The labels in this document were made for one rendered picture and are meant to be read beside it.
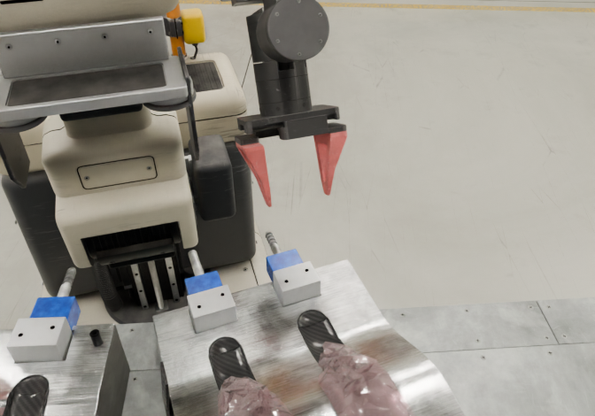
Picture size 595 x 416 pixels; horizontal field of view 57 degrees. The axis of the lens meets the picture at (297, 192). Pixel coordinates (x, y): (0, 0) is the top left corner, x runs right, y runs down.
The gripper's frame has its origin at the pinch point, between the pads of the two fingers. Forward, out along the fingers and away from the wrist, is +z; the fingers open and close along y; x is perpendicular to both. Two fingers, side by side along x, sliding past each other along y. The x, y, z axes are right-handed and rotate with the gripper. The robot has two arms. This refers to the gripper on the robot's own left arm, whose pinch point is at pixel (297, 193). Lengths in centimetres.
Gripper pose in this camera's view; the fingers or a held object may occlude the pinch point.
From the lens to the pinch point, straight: 62.0
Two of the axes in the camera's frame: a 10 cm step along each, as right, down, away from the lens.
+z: 1.3, 9.6, 2.3
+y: 9.6, -1.8, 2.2
